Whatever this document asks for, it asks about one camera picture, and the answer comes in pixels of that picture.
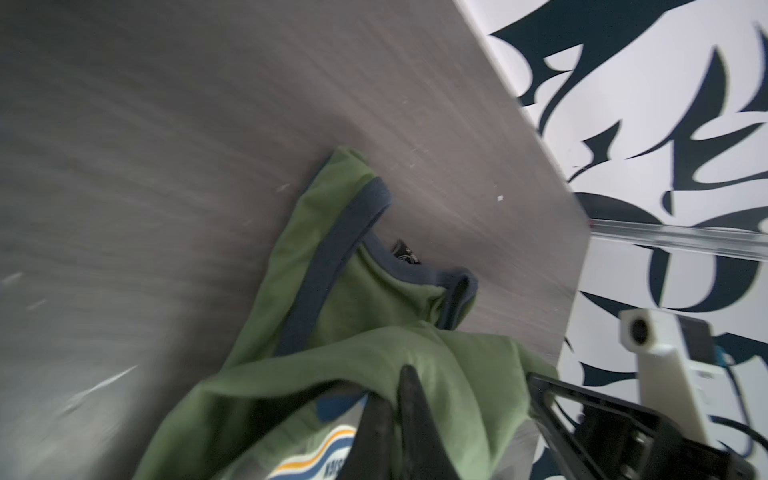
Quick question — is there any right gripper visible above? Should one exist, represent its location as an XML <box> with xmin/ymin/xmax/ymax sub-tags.
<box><xmin>527</xmin><ymin>374</ymin><xmax>757</xmax><ymax>479</ymax></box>

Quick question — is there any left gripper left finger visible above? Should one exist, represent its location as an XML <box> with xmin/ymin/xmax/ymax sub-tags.
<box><xmin>337</xmin><ymin>394</ymin><xmax>394</xmax><ymax>480</ymax></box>

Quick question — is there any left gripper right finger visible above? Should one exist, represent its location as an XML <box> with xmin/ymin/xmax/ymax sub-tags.
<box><xmin>398</xmin><ymin>365</ymin><xmax>459</xmax><ymax>480</ymax></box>

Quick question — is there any green tank top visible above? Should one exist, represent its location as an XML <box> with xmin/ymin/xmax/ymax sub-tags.
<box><xmin>135</xmin><ymin>148</ymin><xmax>555</xmax><ymax>479</ymax></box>

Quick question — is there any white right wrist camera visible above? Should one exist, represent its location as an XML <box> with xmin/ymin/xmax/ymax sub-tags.
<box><xmin>619</xmin><ymin>309</ymin><xmax>737</xmax><ymax>447</ymax></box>

